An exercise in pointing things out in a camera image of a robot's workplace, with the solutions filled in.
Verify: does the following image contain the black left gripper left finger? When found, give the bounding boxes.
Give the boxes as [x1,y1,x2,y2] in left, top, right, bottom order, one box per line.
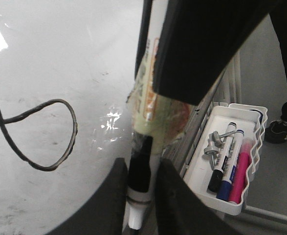
[48,158,128,235]

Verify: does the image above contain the black capped marker in tray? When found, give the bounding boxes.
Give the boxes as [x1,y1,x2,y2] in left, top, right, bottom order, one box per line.
[208,122,237,193]

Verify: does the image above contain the blue capped marker in tray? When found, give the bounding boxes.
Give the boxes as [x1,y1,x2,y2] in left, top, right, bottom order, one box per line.
[217,129,244,201]

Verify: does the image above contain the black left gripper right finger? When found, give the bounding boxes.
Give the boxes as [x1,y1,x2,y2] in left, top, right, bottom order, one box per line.
[155,159,240,235]

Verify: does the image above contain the grey metal fitting in tray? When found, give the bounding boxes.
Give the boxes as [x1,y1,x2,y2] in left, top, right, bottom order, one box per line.
[204,131,235,170]

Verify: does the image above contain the black sneaker shoe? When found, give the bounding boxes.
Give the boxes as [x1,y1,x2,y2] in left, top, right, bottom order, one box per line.
[265,120,287,144]

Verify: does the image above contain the pink highlighter marker in tray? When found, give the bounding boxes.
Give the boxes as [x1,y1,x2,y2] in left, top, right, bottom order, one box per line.
[228,138,254,204]

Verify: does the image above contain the white black whiteboard marker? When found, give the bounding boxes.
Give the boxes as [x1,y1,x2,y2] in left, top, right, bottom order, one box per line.
[127,0,173,231]

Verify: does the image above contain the white whiteboard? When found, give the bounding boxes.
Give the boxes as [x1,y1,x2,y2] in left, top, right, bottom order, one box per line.
[0,0,143,235]

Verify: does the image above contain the red round magnet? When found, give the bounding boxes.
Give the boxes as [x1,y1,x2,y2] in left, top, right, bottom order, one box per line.
[167,100,190,140]

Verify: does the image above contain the white plastic marker tray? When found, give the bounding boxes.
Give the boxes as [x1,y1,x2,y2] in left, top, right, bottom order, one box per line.
[183,103,268,215]

